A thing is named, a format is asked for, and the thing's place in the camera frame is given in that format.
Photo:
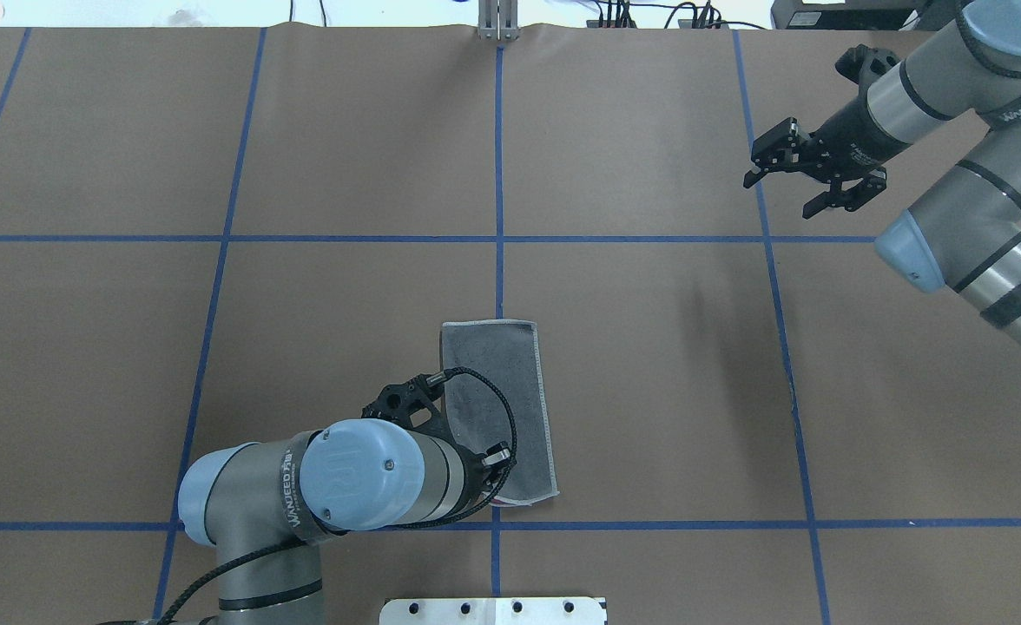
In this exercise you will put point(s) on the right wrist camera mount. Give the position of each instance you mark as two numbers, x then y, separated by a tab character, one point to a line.
864	65

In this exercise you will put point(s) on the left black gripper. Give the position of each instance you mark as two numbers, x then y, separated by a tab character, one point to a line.
474	470

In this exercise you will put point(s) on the white camera mast with base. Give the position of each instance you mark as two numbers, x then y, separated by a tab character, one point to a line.
496	610

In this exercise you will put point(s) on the aluminium frame post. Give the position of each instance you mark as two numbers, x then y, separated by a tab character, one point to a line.
498	20

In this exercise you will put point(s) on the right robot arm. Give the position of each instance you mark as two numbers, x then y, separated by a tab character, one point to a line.
962	234

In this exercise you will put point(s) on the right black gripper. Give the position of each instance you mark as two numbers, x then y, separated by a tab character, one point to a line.
844	141

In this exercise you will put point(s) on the pink towel with grey edge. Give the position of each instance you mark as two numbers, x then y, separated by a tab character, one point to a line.
507	405

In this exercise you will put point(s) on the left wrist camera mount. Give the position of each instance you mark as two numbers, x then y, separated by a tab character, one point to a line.
413	406

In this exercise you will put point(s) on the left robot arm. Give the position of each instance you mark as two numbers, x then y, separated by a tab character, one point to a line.
267	508

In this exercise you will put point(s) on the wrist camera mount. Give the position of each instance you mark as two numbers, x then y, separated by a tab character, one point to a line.
413	406
864	65

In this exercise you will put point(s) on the black box with label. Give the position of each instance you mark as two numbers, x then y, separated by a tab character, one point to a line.
841	15

